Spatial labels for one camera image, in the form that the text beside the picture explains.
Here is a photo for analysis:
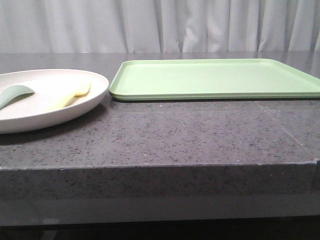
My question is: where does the yellow plastic fork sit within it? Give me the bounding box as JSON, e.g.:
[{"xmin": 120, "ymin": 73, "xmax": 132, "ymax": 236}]
[{"xmin": 46, "ymin": 82, "xmax": 91, "ymax": 112}]

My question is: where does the white round plate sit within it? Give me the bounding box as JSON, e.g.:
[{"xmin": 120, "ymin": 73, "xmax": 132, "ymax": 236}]
[{"xmin": 0, "ymin": 69, "xmax": 109, "ymax": 134}]

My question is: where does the light green plastic tray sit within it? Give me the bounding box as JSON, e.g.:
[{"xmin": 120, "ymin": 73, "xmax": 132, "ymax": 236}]
[{"xmin": 109, "ymin": 58, "xmax": 320, "ymax": 101}]

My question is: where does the pale green plastic spoon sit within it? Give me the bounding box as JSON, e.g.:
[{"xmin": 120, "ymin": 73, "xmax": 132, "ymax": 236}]
[{"xmin": 0, "ymin": 85, "xmax": 35, "ymax": 109}]

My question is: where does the grey pleated curtain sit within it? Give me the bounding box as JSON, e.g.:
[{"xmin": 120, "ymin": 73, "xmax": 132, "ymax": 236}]
[{"xmin": 0, "ymin": 0, "xmax": 320, "ymax": 53}]

